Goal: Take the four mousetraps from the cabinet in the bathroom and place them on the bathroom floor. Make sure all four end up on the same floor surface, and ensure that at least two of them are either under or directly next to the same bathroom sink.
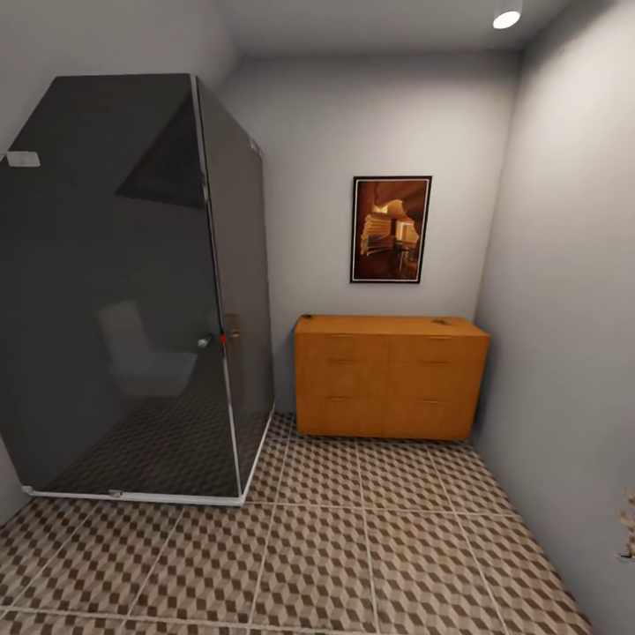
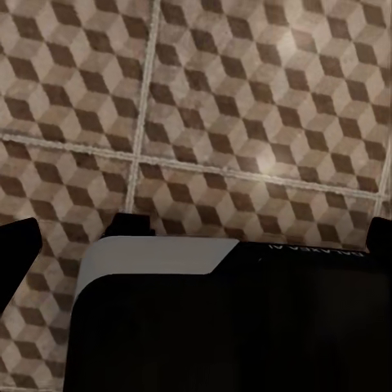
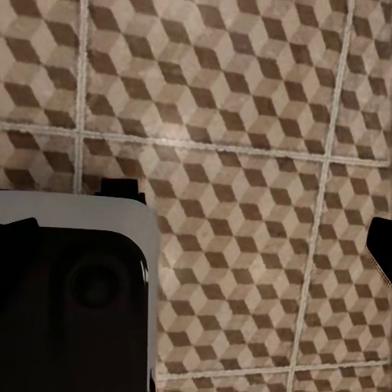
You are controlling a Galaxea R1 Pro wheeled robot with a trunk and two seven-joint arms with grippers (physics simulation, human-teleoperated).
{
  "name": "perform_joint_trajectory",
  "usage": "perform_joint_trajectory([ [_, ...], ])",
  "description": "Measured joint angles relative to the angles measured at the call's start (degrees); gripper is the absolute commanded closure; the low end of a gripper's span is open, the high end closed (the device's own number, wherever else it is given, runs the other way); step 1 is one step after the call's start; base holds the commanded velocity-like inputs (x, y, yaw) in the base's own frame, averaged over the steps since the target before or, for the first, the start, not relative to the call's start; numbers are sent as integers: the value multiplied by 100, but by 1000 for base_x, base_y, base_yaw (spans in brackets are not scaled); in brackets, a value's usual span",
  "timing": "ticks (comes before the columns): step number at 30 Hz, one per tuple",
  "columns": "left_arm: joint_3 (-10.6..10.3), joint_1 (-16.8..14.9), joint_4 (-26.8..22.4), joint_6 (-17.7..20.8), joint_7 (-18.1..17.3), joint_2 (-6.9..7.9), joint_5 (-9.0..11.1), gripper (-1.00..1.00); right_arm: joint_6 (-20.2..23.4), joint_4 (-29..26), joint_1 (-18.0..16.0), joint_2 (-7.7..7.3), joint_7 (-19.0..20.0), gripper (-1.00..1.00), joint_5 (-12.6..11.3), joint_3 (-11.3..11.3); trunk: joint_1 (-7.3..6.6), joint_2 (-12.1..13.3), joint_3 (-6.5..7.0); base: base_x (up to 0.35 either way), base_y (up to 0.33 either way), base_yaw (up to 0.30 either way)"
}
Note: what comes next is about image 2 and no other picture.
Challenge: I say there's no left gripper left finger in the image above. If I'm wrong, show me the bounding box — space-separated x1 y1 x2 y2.
0 217 42 315

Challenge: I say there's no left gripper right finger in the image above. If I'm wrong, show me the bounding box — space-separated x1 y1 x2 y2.
366 217 392 283

